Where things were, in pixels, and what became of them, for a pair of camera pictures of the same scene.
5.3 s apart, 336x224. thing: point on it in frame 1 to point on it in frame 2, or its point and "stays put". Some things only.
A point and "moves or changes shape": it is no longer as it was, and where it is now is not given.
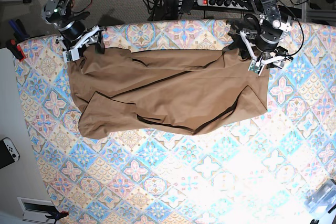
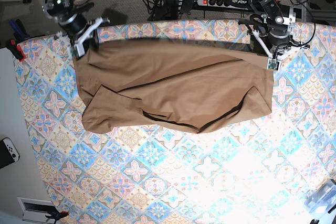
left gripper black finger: (239, 43) to (257, 47)
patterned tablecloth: (256, 171) stays put
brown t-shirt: (116, 91) moves or changes shape
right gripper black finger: (99, 46) to (94, 41)
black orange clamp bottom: (56, 215) stays put
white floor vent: (35, 210) stays put
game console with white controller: (9, 153) stays put
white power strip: (220, 3) stays put
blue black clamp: (19, 32) stays put
